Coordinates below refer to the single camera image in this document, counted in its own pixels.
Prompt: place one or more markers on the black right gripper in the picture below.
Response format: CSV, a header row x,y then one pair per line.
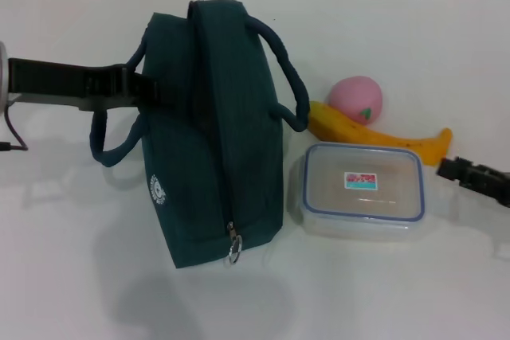
x,y
490,186

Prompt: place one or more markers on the yellow toy banana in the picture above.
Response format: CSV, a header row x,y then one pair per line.
x,y
338,125

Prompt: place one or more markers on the dark teal insulated bag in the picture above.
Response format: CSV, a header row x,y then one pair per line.
x,y
247,117

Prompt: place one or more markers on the pink toy peach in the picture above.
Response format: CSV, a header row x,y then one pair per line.
x,y
350,95

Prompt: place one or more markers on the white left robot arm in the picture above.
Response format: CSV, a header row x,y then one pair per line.
x,y
3,77

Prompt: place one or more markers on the clear blue-rimmed food container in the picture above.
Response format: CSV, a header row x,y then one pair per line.
x,y
358,204

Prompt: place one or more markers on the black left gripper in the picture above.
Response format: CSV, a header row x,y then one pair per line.
x,y
60,77

